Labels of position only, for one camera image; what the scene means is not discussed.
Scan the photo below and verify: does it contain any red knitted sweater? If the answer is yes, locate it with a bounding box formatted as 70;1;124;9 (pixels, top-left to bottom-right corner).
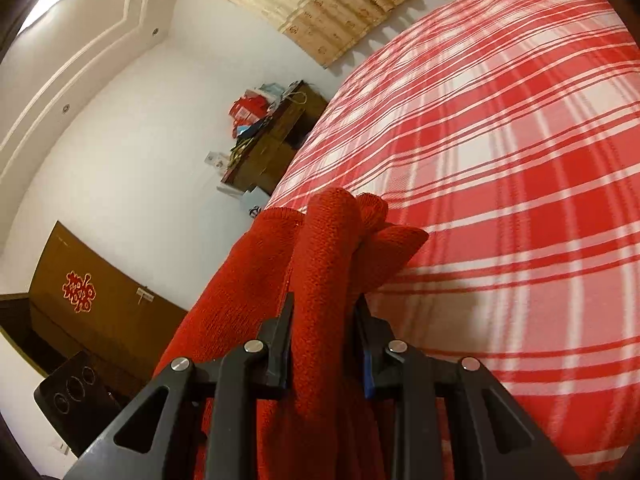
160;188;427;479

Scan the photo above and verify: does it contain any black stool with rings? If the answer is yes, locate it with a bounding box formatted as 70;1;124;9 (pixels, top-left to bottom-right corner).
34;351;129;456

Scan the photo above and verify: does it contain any brown wooden door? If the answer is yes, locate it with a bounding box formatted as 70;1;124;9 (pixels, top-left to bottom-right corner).
1;222;186;399

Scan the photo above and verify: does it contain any red double happiness decal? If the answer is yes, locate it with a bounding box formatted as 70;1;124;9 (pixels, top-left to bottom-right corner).
62;271;96;313

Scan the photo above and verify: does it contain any white paper bag on floor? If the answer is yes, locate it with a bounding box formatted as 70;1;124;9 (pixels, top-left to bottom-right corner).
217;184;270;219

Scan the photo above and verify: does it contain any brown wooden desk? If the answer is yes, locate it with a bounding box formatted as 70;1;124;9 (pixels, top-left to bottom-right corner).
221;80;328;195

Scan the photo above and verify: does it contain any red gift bag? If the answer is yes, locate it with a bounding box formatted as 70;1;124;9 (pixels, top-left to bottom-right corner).
229;90;270;139

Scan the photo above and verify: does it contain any red white plaid bedsheet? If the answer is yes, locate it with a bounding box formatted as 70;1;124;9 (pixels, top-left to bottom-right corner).
271;0;639;479

